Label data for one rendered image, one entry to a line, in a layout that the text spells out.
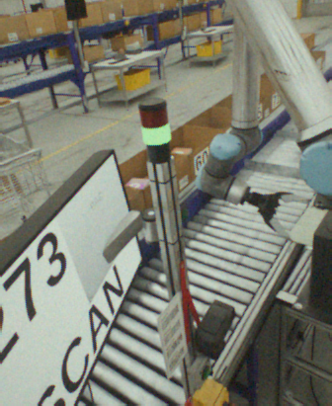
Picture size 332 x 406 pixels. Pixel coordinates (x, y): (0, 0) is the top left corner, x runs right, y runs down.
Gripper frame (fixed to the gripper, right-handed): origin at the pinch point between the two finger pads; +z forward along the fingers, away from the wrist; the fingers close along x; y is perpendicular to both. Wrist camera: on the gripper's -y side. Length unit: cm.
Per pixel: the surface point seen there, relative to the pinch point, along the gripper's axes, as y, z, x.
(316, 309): 17.0, 19.1, 26.4
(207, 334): -33, -14, 36
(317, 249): 3.7, 8.5, 6.5
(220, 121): 136, -58, -46
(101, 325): -58, -33, 35
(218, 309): -28.0, -13.4, 30.6
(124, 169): 60, -83, 11
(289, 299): 21.7, 10.5, 28.5
